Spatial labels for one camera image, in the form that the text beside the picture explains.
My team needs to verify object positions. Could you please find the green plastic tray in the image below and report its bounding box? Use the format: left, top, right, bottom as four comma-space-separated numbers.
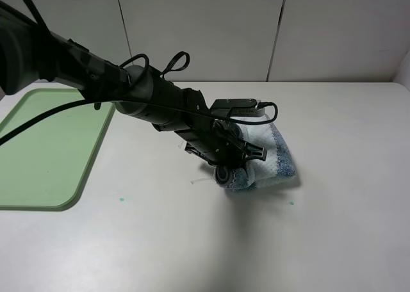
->
1, 102, 115, 211

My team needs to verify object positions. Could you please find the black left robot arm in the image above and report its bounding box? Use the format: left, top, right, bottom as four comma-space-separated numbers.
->
1, 3, 267, 185

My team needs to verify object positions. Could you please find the blue white striped towel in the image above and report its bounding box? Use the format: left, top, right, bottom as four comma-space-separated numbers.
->
218, 123, 297, 191

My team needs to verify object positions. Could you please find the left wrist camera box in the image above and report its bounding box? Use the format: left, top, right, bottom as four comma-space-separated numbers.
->
210, 99, 265, 118

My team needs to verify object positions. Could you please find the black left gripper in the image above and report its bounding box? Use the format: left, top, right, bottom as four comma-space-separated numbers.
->
182, 117, 267, 185

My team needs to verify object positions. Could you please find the black left camera cable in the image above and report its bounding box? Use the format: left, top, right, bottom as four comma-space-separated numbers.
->
0, 0, 279, 145

